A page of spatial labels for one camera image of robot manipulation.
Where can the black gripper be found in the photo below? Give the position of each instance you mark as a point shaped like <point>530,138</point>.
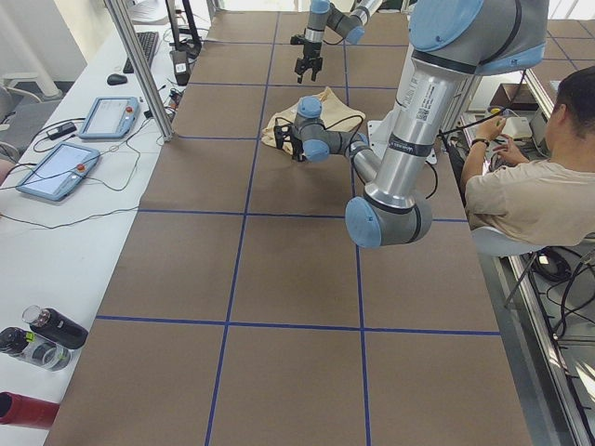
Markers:
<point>310,50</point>
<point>297,143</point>

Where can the cream long-sleeve printed shirt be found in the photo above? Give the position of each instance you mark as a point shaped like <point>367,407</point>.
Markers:
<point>335,114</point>

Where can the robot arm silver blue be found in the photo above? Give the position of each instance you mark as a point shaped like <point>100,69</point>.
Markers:
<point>452,41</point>
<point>322,15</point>

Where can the black monitor stand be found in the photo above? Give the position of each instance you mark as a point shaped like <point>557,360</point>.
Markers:
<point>184,39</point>

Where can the black computer keyboard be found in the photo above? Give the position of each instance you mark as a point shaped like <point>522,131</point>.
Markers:
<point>148,42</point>

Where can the upper blue teach pendant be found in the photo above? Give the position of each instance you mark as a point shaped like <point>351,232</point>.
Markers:
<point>110,118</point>

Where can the blue teach pendant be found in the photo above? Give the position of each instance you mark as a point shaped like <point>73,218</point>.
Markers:
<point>60,172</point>
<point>110,118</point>

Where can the black computer mouse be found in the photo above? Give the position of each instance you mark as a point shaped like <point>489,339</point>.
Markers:
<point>116,79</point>

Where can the lower blue teach pendant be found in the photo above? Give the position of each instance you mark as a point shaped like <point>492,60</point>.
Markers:
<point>60,172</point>

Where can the white office chair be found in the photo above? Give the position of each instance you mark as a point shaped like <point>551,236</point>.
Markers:
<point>24,112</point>

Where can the seated person beige shirt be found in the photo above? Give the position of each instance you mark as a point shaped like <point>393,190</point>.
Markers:
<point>545,202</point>

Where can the black water bottle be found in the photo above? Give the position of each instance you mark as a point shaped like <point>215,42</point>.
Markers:
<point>54,326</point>

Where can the clear bottle green accents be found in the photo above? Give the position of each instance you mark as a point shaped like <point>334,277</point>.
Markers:
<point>34,349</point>

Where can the red water bottle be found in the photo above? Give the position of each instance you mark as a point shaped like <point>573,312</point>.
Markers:
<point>24,411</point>

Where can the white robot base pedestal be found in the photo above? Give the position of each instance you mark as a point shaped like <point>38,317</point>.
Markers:
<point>381,135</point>

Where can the aluminium frame post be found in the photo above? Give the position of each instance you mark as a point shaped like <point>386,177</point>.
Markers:
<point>128,36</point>

